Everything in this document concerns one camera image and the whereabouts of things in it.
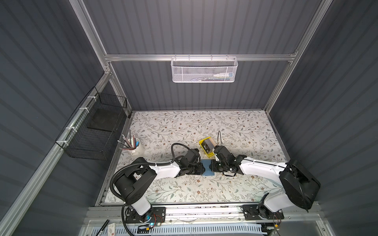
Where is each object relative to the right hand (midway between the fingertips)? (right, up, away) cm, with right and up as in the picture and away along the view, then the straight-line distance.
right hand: (210, 166), depth 87 cm
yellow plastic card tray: (-1, +6, +5) cm, 8 cm away
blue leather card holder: (-2, +1, +4) cm, 5 cm away
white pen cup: (-44, +8, +2) cm, 45 cm away
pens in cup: (-48, +13, +4) cm, 50 cm away
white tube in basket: (+7, +55, +5) cm, 56 cm away
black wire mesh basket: (-62, +21, -15) cm, 67 cm away
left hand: (-3, -3, -1) cm, 5 cm away
